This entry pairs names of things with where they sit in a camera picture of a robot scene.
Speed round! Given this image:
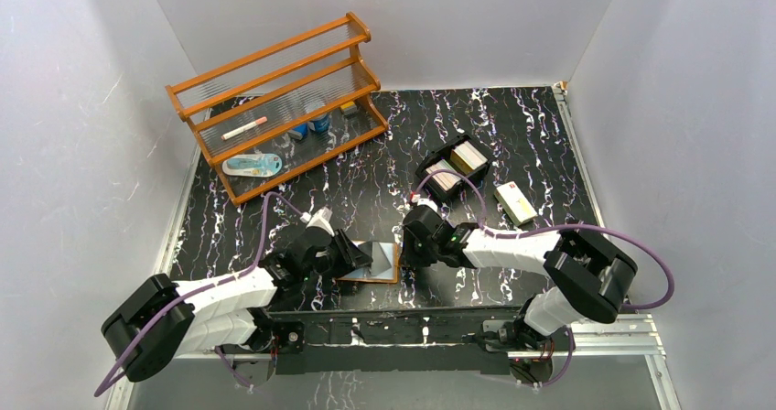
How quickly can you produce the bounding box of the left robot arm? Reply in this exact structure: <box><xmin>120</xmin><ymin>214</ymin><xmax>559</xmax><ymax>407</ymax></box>
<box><xmin>101</xmin><ymin>208</ymin><xmax>382</xmax><ymax>383</ymax></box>

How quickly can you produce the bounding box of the white card stack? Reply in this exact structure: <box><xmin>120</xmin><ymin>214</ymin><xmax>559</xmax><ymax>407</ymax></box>
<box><xmin>425</xmin><ymin>158</ymin><xmax>461</xmax><ymax>192</ymax></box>
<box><xmin>449</xmin><ymin>141</ymin><xmax>488</xmax><ymax>175</ymax></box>

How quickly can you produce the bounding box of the white box with red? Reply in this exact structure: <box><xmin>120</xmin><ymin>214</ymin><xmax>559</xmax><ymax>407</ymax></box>
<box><xmin>495</xmin><ymin>181</ymin><xmax>538</xmax><ymax>226</ymax></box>

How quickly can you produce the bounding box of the orange wooden shelf rack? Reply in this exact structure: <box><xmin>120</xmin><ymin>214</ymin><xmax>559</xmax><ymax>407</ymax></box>
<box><xmin>166</xmin><ymin>12</ymin><xmax>388</xmax><ymax>205</ymax></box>

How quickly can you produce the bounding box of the blue white can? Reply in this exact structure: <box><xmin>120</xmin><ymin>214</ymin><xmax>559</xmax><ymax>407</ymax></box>
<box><xmin>306</xmin><ymin>103</ymin><xmax>331</xmax><ymax>134</ymax></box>

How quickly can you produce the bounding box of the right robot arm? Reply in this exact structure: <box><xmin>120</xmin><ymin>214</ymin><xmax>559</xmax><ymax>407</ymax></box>
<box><xmin>401</xmin><ymin>203</ymin><xmax>638</xmax><ymax>350</ymax></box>

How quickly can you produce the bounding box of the black card tray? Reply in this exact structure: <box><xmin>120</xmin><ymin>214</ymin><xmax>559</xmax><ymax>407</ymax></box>
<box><xmin>415</xmin><ymin>133</ymin><xmax>495</xmax><ymax>203</ymax></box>

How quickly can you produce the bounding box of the orange card holder wallet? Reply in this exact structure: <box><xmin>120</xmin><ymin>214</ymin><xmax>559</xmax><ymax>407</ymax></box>
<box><xmin>339</xmin><ymin>241</ymin><xmax>401</xmax><ymax>284</ymax></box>

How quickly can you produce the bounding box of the small grey yellow block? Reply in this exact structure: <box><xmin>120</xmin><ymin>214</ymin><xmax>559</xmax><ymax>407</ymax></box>
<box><xmin>339</xmin><ymin>102</ymin><xmax>358</xmax><ymax>116</ymax></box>

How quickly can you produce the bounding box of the small blue block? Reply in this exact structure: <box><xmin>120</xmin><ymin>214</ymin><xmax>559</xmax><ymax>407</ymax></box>
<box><xmin>287</xmin><ymin>124</ymin><xmax>308</xmax><ymax>141</ymax></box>

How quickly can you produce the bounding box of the white pink pen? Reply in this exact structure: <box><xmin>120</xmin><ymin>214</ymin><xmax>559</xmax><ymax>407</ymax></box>
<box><xmin>221</xmin><ymin>116</ymin><xmax>267</xmax><ymax>141</ymax></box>

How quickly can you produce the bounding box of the blue packaged item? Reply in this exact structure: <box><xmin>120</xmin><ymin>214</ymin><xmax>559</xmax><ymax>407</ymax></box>
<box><xmin>221</xmin><ymin>154</ymin><xmax>283</xmax><ymax>178</ymax></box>

